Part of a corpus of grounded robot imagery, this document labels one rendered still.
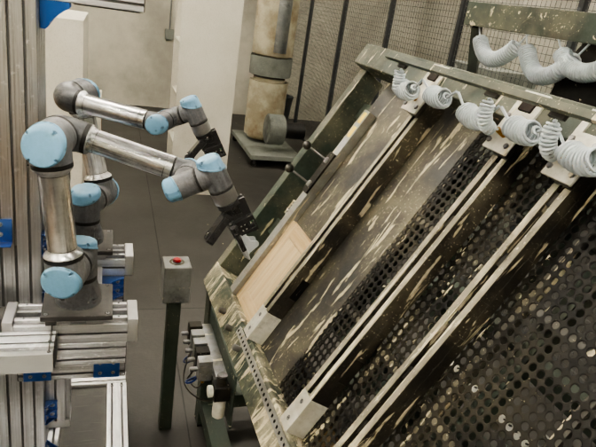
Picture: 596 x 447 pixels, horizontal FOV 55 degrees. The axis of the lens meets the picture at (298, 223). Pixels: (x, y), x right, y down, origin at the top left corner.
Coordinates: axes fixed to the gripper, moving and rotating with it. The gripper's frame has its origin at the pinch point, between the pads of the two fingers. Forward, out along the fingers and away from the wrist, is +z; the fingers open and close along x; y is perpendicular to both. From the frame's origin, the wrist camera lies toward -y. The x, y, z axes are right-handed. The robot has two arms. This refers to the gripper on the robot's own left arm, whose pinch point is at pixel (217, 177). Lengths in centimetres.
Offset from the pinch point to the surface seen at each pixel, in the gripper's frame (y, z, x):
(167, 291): -41, 40, -1
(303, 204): 28.3, 19.8, -16.4
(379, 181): 52, 5, -53
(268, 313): -3, 36, -55
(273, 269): 5.9, 35.1, -28.8
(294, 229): 20.2, 25.6, -22.0
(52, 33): -63, -65, 203
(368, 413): 12, 30, -123
